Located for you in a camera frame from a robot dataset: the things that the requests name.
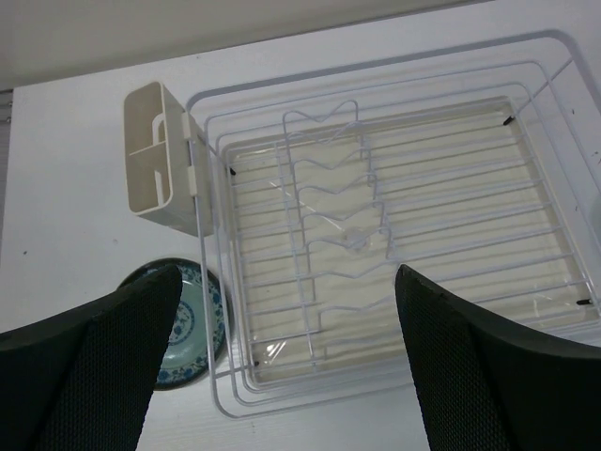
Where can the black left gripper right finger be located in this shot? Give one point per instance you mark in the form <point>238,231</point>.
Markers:
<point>485,382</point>

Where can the beige cutlery holder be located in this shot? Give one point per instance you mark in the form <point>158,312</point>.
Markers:
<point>167,163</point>

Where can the beige drip tray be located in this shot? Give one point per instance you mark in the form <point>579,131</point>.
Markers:
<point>324,214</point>

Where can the white wire dish rack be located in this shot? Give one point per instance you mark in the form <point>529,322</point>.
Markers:
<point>553,97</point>

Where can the teal blue floral plate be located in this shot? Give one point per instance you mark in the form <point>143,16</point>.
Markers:
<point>199,323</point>

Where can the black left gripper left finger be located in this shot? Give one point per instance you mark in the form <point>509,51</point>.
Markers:
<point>83,379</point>

